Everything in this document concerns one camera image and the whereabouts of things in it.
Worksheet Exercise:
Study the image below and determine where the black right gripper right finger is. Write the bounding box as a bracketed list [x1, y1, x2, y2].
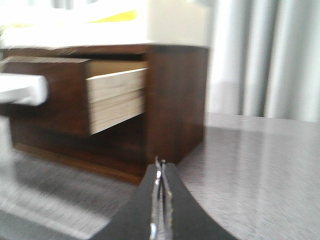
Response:
[160, 160, 237, 240]

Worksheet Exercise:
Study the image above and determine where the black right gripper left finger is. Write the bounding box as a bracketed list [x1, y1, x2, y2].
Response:
[93, 157, 162, 240]

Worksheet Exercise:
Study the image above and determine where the dark wooden drawer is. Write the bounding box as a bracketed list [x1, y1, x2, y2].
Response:
[0, 56, 148, 137]

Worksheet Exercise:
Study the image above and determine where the dark wooden drawer cabinet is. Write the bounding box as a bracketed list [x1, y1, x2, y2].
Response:
[1, 43, 209, 183]

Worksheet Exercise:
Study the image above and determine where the white curtain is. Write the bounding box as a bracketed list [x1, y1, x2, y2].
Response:
[206, 0, 320, 123]

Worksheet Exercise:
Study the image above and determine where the white plastic box on cabinet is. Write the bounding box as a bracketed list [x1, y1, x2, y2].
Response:
[0, 0, 212, 48]

